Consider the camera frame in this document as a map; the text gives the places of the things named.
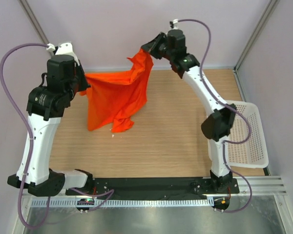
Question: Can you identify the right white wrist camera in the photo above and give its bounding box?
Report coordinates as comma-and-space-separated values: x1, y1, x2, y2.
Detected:
169, 19, 179, 30

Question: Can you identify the left aluminium frame post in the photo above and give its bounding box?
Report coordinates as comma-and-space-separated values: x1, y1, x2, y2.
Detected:
18, 0, 49, 44

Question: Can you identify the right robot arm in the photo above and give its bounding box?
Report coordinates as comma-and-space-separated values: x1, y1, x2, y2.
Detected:
141, 29, 236, 193

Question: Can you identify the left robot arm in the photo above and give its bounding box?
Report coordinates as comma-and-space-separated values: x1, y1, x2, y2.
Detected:
7, 54, 94, 197

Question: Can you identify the slotted cable duct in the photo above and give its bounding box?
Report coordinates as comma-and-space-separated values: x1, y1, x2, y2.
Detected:
31, 197, 214, 208

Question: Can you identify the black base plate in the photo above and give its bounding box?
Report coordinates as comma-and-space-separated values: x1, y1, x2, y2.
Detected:
65, 176, 240, 201

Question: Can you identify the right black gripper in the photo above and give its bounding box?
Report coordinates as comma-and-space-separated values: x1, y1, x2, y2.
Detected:
141, 33, 174, 61

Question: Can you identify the aluminium rail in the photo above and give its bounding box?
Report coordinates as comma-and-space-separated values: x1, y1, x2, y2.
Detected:
235, 175, 288, 195

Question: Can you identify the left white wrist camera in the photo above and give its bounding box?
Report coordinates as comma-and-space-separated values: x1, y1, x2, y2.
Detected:
46, 42, 80, 66

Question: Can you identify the aluminium frame post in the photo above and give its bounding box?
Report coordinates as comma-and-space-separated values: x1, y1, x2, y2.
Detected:
233, 0, 280, 73
18, 0, 49, 44

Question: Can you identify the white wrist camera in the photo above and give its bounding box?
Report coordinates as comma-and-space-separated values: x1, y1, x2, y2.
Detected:
46, 42, 80, 66
169, 19, 179, 30

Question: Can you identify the orange t shirt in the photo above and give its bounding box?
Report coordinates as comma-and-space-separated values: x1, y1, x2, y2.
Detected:
80, 49, 153, 133

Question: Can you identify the right aluminium frame post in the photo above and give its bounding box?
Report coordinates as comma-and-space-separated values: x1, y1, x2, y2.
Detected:
233, 0, 280, 73

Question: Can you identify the white plastic basket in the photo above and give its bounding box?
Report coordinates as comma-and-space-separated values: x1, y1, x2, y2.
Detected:
206, 99, 269, 169

